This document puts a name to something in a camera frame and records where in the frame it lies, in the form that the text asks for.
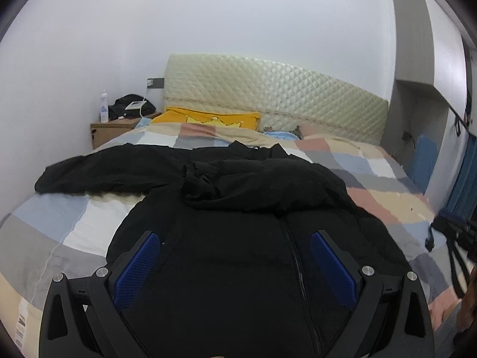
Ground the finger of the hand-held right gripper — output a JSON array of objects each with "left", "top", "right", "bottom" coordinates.
[{"left": 446, "top": 245, "right": 471, "bottom": 299}]

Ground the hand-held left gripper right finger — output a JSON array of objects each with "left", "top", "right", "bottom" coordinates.
[{"left": 309, "top": 229, "right": 435, "bottom": 358}]

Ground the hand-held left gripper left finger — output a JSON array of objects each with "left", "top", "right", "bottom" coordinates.
[{"left": 39, "top": 231, "right": 165, "bottom": 358}]

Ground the black zip jacket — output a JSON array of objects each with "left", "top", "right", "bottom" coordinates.
[{"left": 34, "top": 140, "right": 415, "bottom": 358}]

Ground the dark blue hanging cloth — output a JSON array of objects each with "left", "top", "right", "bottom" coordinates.
[{"left": 445, "top": 130, "right": 477, "bottom": 217}]

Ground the light blue panel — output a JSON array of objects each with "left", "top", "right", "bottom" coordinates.
[{"left": 412, "top": 134, "right": 437, "bottom": 195}]

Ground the patchwork checked duvet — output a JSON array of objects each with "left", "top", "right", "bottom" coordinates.
[{"left": 0, "top": 121, "right": 463, "bottom": 358}]

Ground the white care label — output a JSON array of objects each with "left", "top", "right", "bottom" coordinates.
[{"left": 15, "top": 300, "right": 29, "bottom": 340}]

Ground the wooden nightstand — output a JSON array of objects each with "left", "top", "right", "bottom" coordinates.
[{"left": 90, "top": 112, "right": 162, "bottom": 150}]

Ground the light blue pillow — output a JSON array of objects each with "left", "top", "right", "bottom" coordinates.
[{"left": 263, "top": 130, "right": 301, "bottom": 141}]

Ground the black bag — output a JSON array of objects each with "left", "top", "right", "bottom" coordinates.
[{"left": 109, "top": 94, "right": 156, "bottom": 121}]

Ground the white plastic bottle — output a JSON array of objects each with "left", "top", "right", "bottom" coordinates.
[{"left": 99, "top": 90, "right": 110, "bottom": 123}]

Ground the yellow pillow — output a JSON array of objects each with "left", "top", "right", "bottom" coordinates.
[{"left": 151, "top": 107, "right": 261, "bottom": 132}]

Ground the cream quilted headboard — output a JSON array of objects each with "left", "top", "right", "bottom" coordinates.
[{"left": 164, "top": 53, "right": 389, "bottom": 146}]

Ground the grey and white wardrobe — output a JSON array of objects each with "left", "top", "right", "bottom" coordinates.
[{"left": 391, "top": 0, "right": 475, "bottom": 127}]

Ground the black hanging strap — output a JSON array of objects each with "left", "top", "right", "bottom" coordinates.
[{"left": 449, "top": 99, "right": 471, "bottom": 137}]

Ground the white cable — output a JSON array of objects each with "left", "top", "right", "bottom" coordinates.
[{"left": 118, "top": 101, "right": 148, "bottom": 121}]

